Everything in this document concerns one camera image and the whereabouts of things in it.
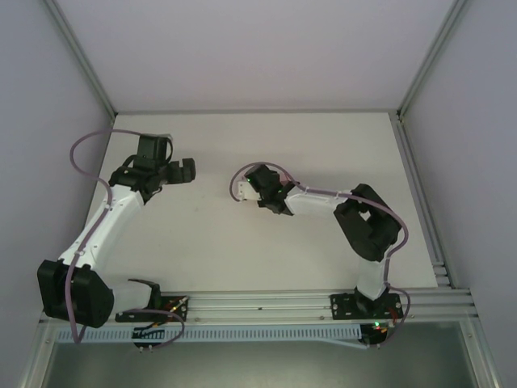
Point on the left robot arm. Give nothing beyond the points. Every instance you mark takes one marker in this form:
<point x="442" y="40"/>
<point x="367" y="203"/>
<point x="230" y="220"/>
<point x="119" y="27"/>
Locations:
<point x="109" y="226"/>

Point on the black control board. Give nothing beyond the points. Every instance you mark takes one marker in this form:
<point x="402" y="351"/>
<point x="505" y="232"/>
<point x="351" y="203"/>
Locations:
<point x="375" y="333"/>

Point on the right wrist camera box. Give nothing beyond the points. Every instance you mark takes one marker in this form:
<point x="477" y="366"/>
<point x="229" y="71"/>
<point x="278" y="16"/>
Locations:
<point x="244" y="192"/>

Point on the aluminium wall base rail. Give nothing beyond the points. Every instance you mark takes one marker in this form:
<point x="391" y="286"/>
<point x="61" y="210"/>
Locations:
<point x="258" y="111"/>

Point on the aluminium mounting rail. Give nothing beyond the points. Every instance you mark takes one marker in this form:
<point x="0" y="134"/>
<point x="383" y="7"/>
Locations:
<point x="258" y="303"/>

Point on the aluminium frame post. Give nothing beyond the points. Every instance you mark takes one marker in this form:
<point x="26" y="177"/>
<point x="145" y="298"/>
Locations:
<point x="85" y="60"/>
<point x="429" y="60"/>

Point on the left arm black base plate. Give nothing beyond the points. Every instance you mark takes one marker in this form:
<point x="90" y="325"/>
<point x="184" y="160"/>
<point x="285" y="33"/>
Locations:
<point x="125" y="316"/>

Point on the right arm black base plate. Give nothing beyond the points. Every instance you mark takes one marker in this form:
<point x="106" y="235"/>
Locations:
<point x="341" y="307"/>

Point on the aluminium side rail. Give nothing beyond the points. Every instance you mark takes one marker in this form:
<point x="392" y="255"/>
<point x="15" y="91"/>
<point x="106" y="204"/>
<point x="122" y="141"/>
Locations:
<point x="408" y="161"/>

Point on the aluminium frame leg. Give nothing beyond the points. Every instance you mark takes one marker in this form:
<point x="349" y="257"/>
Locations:
<point x="482" y="355"/>
<point x="36" y="355"/>

